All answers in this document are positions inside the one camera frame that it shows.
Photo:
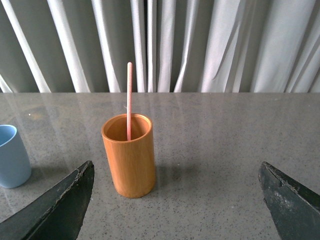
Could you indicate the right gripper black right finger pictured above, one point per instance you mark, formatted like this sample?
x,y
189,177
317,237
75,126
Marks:
x,y
294,208

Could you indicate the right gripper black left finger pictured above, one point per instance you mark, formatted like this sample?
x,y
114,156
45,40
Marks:
x,y
58,214

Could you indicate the blue plastic cup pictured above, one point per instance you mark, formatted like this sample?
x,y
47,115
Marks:
x,y
15,167

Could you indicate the orange bamboo chopstick holder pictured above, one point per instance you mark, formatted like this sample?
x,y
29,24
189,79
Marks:
x,y
131,162

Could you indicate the grey pleated curtain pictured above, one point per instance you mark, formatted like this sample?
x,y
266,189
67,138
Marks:
x,y
208,46

